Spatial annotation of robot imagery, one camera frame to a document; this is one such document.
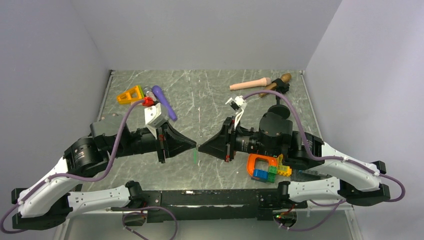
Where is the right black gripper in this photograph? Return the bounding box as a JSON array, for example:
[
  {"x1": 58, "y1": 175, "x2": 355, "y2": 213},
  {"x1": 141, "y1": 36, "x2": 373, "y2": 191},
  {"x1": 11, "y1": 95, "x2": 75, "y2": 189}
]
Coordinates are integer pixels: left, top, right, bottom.
[{"x1": 198, "y1": 114, "x2": 281, "y2": 161}]

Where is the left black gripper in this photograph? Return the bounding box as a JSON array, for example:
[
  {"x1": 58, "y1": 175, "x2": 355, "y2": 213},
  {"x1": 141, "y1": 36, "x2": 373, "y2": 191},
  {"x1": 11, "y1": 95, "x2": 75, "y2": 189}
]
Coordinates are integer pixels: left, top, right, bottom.
[{"x1": 110, "y1": 118, "x2": 198, "y2": 163}]

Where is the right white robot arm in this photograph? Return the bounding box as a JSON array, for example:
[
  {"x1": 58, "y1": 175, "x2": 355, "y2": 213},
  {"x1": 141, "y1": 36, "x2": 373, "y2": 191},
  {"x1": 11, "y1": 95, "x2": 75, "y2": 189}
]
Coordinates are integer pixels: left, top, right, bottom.
[{"x1": 199, "y1": 112, "x2": 391, "y2": 208}]

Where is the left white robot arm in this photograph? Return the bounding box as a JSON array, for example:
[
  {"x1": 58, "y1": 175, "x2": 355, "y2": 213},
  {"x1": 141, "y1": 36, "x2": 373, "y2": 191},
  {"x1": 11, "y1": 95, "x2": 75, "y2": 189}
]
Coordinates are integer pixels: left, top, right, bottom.
[{"x1": 11, "y1": 115, "x2": 196, "y2": 233}]

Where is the purple tube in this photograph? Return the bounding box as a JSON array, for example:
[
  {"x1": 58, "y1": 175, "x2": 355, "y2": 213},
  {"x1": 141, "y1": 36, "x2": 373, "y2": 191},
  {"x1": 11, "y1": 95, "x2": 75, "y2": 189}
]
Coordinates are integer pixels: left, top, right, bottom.
[{"x1": 152, "y1": 85, "x2": 178, "y2": 122}]

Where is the blue toy brick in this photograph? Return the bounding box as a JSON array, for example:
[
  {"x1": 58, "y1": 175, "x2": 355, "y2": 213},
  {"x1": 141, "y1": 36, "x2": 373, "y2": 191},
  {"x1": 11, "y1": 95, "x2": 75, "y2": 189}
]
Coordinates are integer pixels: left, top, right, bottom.
[{"x1": 251, "y1": 168, "x2": 268, "y2": 183}]

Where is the orange curved track piece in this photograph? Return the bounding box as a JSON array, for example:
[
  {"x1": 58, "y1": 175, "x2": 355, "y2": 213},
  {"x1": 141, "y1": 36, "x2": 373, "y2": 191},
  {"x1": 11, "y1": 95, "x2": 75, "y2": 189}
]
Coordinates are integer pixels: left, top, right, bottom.
[{"x1": 246, "y1": 153, "x2": 278, "y2": 177}]

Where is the glitter tube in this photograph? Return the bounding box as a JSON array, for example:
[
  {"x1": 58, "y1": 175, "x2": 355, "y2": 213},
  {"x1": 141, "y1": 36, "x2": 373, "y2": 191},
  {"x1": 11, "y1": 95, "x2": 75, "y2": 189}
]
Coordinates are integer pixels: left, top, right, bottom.
[{"x1": 142, "y1": 87, "x2": 156, "y2": 100}]

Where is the green toy brick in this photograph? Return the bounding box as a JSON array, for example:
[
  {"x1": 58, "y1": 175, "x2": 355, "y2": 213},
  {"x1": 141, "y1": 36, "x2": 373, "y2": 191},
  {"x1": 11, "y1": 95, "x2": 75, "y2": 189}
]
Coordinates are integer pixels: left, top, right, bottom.
[{"x1": 267, "y1": 165, "x2": 278, "y2": 183}]

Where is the orange triangle toy block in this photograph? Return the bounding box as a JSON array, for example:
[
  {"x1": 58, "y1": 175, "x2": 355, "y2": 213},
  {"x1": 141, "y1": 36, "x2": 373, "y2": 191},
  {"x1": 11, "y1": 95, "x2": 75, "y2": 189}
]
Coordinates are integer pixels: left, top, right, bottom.
[{"x1": 116, "y1": 85, "x2": 145, "y2": 105}]

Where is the yellow toy brick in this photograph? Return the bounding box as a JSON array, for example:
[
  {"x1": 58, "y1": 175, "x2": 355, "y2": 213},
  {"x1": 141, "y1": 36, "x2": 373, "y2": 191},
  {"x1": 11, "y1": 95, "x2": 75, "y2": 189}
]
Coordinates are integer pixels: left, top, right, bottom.
[{"x1": 276, "y1": 154, "x2": 292, "y2": 177}]

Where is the black microphone stand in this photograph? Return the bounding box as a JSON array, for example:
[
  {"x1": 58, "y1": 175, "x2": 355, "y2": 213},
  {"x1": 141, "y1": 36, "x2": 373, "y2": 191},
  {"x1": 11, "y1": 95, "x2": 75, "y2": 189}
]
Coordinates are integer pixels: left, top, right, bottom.
[{"x1": 267, "y1": 78, "x2": 291, "y2": 119}]

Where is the gold microphone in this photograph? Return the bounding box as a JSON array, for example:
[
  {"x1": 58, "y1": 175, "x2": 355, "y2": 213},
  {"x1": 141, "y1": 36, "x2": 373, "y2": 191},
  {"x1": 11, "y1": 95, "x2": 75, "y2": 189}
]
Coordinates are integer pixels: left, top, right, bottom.
[{"x1": 264, "y1": 73, "x2": 292, "y2": 94}]

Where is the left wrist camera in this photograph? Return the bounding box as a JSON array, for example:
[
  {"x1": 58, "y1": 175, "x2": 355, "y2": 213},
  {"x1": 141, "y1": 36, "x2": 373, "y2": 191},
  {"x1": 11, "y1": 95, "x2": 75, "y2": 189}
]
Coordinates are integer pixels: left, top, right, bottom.
[{"x1": 142, "y1": 97, "x2": 169, "y2": 139}]

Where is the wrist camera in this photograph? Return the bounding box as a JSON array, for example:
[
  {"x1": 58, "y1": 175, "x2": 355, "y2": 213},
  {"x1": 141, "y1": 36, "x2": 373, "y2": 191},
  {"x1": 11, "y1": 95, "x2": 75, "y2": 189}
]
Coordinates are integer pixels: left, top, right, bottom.
[
  {"x1": 142, "y1": 97, "x2": 169, "y2": 139},
  {"x1": 225, "y1": 95, "x2": 247, "y2": 128}
]

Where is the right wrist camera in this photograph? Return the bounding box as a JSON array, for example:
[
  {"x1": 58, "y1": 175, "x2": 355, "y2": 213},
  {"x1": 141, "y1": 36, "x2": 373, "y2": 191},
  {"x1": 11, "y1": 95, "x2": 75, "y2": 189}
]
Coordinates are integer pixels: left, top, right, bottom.
[{"x1": 225, "y1": 95, "x2": 247, "y2": 128}]

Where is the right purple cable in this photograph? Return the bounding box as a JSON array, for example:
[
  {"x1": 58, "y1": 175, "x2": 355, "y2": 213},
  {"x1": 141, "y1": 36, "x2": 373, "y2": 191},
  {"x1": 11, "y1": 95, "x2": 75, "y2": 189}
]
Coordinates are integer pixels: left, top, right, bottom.
[{"x1": 243, "y1": 90, "x2": 406, "y2": 204}]

